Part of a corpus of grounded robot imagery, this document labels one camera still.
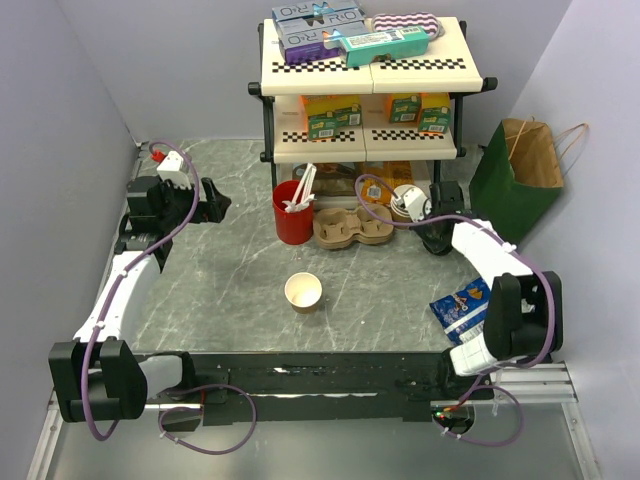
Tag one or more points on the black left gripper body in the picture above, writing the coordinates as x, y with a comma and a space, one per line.
179, 203

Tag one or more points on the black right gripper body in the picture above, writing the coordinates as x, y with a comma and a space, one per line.
427, 233

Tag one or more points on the brown cardboard cup carrier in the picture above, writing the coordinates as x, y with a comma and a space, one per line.
338, 228

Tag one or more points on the brown paper coffee cup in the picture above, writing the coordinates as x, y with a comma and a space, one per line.
303, 291

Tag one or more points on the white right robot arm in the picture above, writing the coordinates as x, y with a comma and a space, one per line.
512, 314

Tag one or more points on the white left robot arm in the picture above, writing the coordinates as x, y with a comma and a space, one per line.
97, 369

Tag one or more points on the stacked paper cups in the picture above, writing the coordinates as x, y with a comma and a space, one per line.
398, 213

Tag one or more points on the orange snack bag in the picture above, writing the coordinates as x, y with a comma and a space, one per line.
393, 173

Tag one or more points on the red plastic cup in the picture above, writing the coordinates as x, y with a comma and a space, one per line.
294, 228

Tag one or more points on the blue chips bag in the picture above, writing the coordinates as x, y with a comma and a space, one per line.
462, 314

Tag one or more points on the white wrapped straws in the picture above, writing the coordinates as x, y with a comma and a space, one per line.
303, 195

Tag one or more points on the green paper bag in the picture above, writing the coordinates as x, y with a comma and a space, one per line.
519, 175

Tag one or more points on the brown snack bag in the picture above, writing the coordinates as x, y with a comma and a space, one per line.
334, 185

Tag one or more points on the green yellow box right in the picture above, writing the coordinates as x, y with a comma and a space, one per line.
429, 112

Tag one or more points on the green yellow box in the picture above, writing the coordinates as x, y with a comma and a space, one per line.
429, 112
327, 114

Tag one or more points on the cream black shelf rack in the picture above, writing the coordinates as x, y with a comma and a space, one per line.
447, 66

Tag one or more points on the green yellow box left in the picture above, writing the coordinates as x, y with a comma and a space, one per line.
327, 114

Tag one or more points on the purple toothpaste box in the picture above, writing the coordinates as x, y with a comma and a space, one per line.
303, 46

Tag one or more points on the teal toothpaste box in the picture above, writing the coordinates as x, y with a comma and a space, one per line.
378, 46

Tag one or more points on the purple white striped pouch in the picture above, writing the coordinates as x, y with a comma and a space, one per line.
427, 21

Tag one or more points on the blue grey toothpaste box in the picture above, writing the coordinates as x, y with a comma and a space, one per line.
326, 15

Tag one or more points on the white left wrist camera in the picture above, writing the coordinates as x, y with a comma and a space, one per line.
172, 167

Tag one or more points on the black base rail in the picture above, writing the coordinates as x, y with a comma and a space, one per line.
270, 386

